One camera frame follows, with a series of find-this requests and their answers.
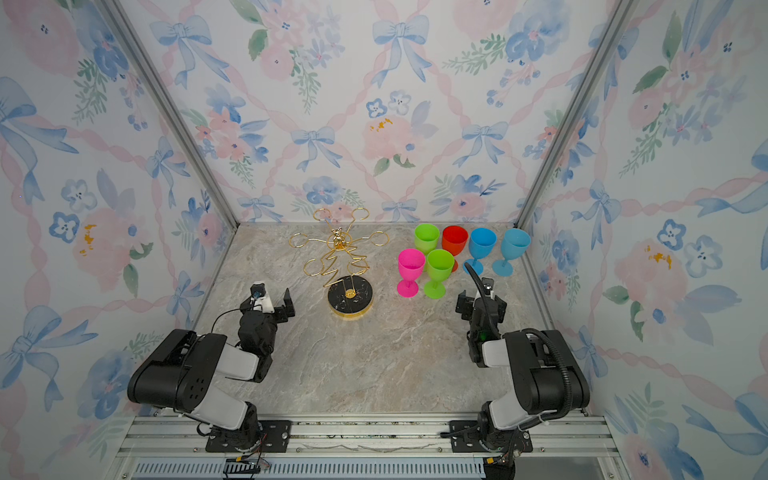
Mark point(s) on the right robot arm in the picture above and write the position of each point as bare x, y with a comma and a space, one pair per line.
547, 382

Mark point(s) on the gold wire wine glass rack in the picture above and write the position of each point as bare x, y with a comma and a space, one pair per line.
342, 265

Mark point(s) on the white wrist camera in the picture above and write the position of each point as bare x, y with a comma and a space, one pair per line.
488, 287
263, 302

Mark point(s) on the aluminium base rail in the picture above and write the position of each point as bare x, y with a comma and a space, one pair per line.
373, 446

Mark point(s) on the teal blue wine glass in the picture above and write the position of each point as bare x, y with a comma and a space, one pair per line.
514, 244

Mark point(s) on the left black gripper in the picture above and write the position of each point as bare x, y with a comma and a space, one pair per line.
289, 308

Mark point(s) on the aluminium corner post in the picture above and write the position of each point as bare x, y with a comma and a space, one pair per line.
117, 19
608, 41

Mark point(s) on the green wine glass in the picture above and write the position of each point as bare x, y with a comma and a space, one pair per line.
439, 266
426, 237

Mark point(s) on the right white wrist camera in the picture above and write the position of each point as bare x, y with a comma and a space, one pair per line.
488, 287

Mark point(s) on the right aluminium corner post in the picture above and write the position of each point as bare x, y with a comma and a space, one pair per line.
608, 41

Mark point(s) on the left aluminium corner post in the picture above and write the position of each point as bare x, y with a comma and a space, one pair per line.
117, 19

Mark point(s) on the pink wine glass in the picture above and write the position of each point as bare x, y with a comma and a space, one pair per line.
411, 263

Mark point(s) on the red wine glass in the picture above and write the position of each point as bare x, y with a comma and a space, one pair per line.
454, 240

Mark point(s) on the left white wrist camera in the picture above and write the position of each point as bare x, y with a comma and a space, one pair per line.
263, 302

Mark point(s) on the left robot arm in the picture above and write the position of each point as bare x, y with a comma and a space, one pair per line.
179, 373

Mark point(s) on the bright blue wine glass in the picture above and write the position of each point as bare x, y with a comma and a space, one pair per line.
481, 244

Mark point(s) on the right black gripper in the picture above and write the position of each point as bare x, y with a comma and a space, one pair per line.
466, 306

